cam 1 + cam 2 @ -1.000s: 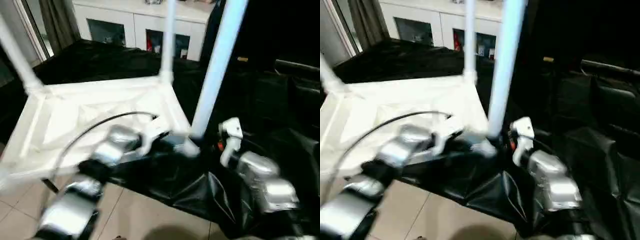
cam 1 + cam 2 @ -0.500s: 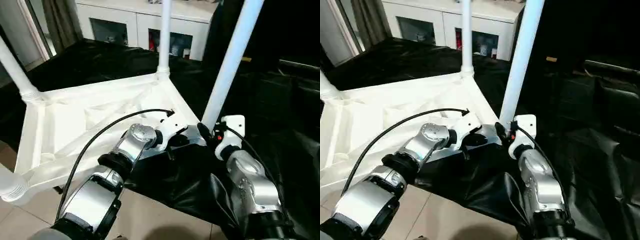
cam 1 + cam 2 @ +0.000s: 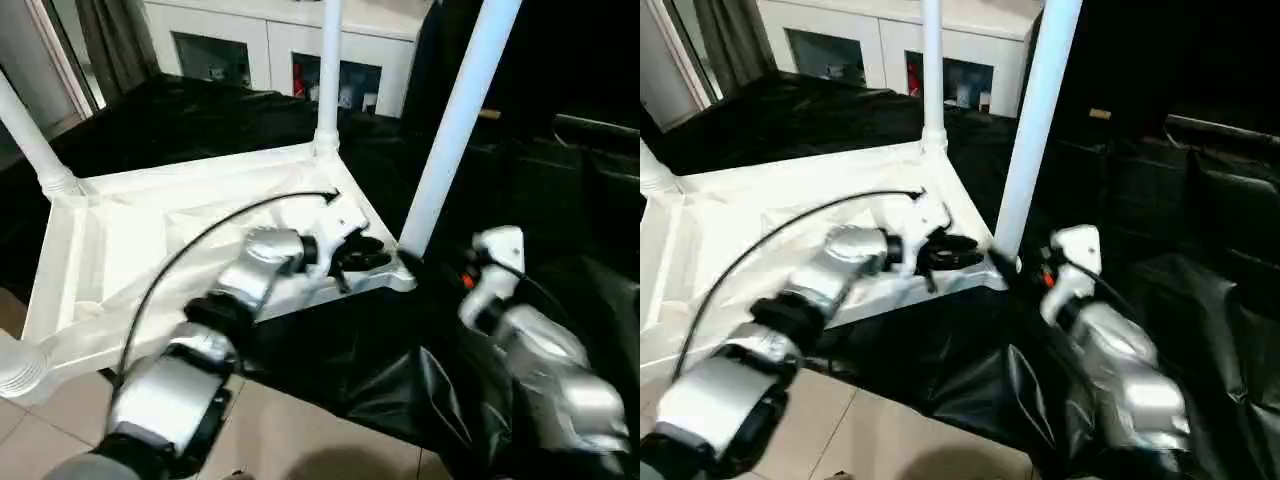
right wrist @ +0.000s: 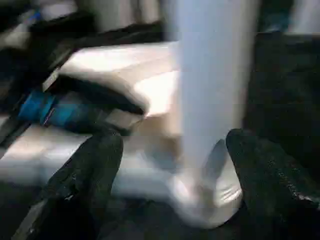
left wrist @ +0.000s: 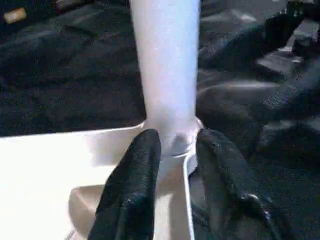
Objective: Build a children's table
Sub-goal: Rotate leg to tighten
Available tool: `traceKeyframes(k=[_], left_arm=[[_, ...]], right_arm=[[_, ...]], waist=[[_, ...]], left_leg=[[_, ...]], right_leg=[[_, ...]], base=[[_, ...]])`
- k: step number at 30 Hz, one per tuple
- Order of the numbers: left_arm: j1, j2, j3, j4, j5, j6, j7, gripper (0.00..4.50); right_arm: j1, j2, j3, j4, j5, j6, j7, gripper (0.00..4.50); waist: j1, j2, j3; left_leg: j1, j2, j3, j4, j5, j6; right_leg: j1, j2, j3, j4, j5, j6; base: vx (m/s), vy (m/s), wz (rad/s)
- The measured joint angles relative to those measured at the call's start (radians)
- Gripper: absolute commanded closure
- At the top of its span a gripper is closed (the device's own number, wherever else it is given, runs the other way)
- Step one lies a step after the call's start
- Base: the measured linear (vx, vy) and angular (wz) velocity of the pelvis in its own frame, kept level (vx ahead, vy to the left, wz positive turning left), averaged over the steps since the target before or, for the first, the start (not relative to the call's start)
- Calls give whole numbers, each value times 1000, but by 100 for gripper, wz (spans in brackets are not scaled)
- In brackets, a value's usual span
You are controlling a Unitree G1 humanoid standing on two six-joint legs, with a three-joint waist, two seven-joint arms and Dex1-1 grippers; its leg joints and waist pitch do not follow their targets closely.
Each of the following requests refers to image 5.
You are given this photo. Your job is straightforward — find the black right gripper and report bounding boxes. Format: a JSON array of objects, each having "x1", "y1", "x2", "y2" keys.
[{"x1": 196, "y1": 0, "x2": 320, "y2": 127}]

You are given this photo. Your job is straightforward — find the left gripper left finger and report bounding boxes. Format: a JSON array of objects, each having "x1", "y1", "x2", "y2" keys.
[{"x1": 87, "y1": 128, "x2": 162, "y2": 240}]

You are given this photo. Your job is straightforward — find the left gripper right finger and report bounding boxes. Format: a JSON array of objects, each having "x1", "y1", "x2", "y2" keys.
[{"x1": 195, "y1": 128, "x2": 282, "y2": 240}]

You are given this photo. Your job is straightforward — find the white plastic table top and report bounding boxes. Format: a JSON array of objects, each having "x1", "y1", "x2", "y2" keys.
[{"x1": 0, "y1": 117, "x2": 206, "y2": 240}]

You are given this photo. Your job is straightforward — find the white plastic table leg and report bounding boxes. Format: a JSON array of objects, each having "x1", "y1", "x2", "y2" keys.
[{"x1": 129, "y1": 0, "x2": 204, "y2": 157}]

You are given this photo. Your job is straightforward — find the small yellow label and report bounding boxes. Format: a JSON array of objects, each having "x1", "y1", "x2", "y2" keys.
[{"x1": 2, "y1": 7, "x2": 28, "y2": 25}]

